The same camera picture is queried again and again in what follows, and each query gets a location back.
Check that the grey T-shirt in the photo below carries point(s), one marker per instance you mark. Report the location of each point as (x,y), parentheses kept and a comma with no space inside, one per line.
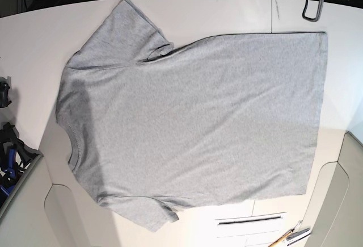
(225,119)

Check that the grey tray left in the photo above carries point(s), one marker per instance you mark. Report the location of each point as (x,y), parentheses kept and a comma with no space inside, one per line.
(9,194)

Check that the grey flat tool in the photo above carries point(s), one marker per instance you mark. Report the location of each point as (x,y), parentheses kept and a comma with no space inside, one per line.
(298,235)

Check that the blue and black clamp tools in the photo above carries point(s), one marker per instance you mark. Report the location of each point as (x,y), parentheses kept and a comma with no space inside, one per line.
(15,155)

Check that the black device at left edge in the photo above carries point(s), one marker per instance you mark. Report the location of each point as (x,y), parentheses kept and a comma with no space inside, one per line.
(5,101)

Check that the wooden handled tool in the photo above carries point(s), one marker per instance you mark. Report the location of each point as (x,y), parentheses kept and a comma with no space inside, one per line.
(281,239)

